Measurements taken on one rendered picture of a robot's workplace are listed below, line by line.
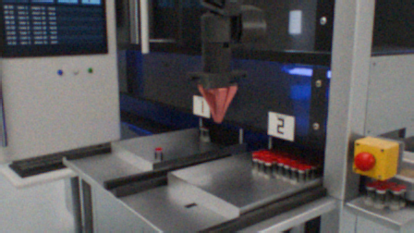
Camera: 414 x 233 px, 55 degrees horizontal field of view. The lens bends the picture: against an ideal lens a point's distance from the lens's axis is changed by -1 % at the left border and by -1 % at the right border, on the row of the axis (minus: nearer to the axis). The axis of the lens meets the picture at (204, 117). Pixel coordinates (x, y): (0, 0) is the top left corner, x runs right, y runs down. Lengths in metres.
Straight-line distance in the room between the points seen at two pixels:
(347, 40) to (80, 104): 1.06
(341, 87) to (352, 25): 0.13
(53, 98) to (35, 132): 0.14
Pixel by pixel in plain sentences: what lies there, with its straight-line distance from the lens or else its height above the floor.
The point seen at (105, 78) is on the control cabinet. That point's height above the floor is 1.07.
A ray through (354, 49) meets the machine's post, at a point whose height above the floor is 1.22.
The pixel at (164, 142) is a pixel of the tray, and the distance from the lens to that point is 1.38.
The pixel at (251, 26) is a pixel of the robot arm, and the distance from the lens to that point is 0.78.
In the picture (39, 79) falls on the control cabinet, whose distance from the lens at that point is 1.55.
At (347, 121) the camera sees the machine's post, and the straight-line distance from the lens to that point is 0.92.
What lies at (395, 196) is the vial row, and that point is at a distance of 0.96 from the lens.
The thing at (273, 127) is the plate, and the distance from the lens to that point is 1.06.
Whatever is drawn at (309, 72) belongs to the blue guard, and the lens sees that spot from 0.97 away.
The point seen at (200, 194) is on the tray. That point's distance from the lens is 0.91.
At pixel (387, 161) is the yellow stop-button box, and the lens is 0.89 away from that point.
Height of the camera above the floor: 1.26
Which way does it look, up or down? 12 degrees down
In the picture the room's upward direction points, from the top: straight up
